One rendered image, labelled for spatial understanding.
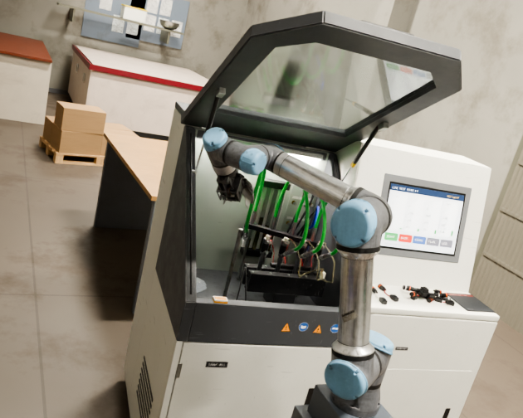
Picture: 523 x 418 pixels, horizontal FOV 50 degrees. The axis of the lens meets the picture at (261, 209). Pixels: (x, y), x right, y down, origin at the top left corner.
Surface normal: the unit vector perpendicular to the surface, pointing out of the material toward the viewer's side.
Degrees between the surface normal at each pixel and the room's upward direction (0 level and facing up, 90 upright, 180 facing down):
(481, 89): 90
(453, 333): 90
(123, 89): 90
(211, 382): 90
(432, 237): 76
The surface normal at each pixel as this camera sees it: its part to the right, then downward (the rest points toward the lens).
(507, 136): -0.89, -0.09
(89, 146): 0.59, 0.37
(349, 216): -0.51, 0.00
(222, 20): 0.38, 0.36
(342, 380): -0.52, 0.26
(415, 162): 0.35, 0.11
